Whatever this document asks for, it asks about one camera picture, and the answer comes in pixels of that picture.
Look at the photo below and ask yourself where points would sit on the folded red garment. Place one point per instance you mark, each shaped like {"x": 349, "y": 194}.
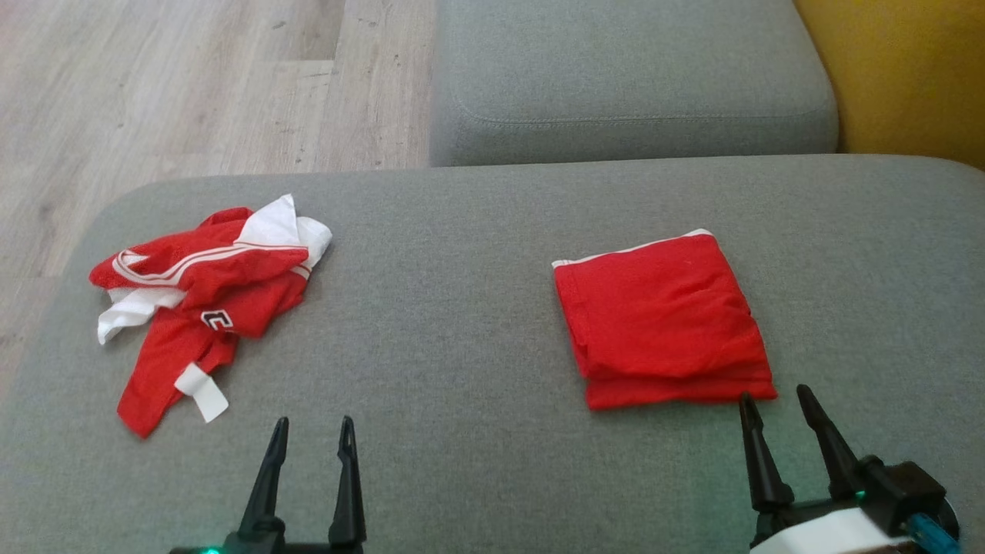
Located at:
{"x": 662, "y": 323}

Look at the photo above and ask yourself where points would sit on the grey sofa ottoman cushion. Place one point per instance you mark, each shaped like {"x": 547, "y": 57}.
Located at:
{"x": 616, "y": 69}

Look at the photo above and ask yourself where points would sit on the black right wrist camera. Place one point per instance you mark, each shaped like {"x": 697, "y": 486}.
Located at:
{"x": 908, "y": 485}

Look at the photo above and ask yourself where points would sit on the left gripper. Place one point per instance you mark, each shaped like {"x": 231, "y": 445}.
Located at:
{"x": 262, "y": 546}

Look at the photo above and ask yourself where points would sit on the grey sofa seat cushion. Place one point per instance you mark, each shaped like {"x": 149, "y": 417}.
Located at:
{"x": 462, "y": 308}

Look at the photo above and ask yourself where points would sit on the red and white jersey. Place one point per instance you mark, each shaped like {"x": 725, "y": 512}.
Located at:
{"x": 231, "y": 269}

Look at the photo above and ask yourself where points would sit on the yellow sofa backrest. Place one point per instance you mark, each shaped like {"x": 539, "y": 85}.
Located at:
{"x": 908, "y": 69}

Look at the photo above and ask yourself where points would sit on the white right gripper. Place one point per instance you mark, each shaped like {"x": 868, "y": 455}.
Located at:
{"x": 823, "y": 535}

